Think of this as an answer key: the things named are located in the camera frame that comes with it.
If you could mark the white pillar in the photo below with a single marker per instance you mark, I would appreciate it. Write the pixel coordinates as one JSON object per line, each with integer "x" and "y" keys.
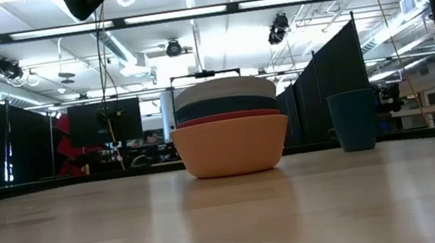
{"x": 169, "y": 120}

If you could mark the black table edge rail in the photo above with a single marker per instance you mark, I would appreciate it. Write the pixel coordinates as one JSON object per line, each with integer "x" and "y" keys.
{"x": 80, "y": 180}

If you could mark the blue plastic cup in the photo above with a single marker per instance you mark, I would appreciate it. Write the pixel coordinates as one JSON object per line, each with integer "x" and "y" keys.
{"x": 353, "y": 119}

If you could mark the black equipment on cart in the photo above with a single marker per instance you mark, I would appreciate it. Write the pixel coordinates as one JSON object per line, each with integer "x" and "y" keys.
{"x": 387, "y": 97}

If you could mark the black partition foot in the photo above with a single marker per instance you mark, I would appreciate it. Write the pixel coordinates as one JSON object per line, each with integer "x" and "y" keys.
{"x": 140, "y": 161}

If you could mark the black monitor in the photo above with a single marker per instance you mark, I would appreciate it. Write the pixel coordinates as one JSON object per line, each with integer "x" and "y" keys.
{"x": 90, "y": 124}

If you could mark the black overhead frame bar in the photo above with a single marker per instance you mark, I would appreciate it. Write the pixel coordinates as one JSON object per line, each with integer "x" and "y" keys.
{"x": 177, "y": 18}

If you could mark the white bowl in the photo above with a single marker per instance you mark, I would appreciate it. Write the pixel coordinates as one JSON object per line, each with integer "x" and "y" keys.
{"x": 223, "y": 88}

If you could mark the dark ceiling discs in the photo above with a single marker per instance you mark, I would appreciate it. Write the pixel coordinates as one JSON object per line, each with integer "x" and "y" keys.
{"x": 67, "y": 78}

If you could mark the person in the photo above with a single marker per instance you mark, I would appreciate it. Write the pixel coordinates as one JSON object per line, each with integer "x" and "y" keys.
{"x": 151, "y": 137}

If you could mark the black station frame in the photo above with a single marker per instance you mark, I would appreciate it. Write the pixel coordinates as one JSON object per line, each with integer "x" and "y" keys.
{"x": 204, "y": 73}

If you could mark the dark blue-grey bowl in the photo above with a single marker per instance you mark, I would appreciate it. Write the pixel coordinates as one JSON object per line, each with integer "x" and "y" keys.
{"x": 226, "y": 106}

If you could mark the black ceiling spotlight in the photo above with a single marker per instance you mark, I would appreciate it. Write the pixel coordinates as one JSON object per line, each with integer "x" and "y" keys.
{"x": 5, "y": 68}
{"x": 277, "y": 28}
{"x": 173, "y": 47}

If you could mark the red fabric object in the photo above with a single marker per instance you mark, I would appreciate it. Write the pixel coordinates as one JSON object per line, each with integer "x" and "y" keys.
{"x": 66, "y": 153}

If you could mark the red bowl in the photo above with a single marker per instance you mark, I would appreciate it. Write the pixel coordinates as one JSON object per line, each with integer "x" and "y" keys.
{"x": 227, "y": 117}

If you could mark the white air vent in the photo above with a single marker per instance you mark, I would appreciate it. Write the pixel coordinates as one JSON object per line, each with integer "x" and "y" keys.
{"x": 412, "y": 2}

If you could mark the orange bowl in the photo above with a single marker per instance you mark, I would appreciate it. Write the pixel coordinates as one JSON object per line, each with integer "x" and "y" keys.
{"x": 232, "y": 149}

